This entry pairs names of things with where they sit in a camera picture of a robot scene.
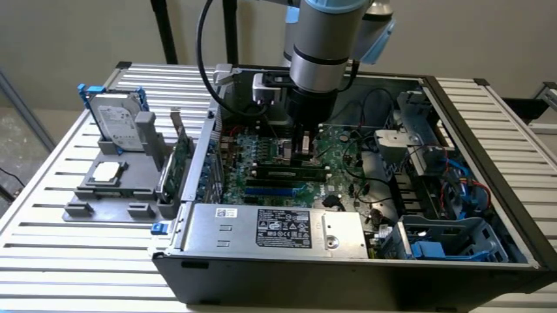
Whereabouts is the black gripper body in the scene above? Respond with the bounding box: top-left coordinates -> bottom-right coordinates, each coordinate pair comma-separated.
286,86 -> 337,128

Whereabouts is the green RAM stick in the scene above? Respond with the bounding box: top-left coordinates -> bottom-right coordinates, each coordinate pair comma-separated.
255,163 -> 329,176

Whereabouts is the black RAM slot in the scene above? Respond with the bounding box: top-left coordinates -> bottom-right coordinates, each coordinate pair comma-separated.
251,175 -> 329,185

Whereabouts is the blue expansion slot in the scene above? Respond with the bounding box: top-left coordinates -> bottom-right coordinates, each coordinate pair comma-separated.
243,186 -> 306,197

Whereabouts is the green motherboard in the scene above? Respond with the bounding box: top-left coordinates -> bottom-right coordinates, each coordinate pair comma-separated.
217,123 -> 372,213

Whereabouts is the metal drive cage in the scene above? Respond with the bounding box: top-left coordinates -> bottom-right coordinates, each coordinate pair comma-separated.
373,90 -> 458,172

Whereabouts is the green graphics card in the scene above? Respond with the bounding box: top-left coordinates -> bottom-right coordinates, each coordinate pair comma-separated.
158,106 -> 195,203

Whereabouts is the black stand pole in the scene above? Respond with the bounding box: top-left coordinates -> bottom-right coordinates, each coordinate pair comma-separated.
221,0 -> 241,68
150,0 -> 179,65

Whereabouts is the silver power supply unit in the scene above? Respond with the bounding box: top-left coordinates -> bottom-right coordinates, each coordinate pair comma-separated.
177,203 -> 381,261

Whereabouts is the grey parts rack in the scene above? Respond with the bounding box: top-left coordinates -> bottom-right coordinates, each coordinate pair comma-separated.
63,112 -> 197,224

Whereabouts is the black open PC case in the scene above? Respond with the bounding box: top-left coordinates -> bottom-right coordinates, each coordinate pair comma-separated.
150,63 -> 557,307

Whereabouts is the silver hard disk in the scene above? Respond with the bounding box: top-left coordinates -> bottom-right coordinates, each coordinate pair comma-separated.
88,93 -> 147,153

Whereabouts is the silver CPU chip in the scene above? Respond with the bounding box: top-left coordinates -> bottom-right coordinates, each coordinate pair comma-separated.
92,162 -> 122,182

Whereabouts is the blue plastic disk bay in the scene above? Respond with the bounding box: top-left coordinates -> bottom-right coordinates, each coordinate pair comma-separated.
394,214 -> 510,263

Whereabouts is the blue disk caddy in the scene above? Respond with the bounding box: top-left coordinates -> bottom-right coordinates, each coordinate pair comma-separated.
76,83 -> 151,132

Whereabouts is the aluminium side table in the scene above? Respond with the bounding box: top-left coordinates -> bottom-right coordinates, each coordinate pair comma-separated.
500,81 -> 557,135

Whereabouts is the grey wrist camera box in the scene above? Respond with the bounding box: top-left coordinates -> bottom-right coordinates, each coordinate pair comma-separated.
251,72 -> 291,106

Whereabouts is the black looped wire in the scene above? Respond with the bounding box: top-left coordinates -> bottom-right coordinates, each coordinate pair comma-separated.
358,87 -> 396,132

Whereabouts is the grey case hinge bracket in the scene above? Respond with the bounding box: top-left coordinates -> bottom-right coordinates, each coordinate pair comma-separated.
213,63 -> 243,87

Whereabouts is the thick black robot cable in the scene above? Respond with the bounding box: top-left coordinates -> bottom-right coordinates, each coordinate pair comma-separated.
197,0 -> 271,117

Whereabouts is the blue data wire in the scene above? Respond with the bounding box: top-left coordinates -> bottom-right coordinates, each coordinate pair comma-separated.
437,155 -> 473,198

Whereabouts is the red wire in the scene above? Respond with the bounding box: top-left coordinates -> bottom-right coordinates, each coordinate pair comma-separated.
464,181 -> 493,211

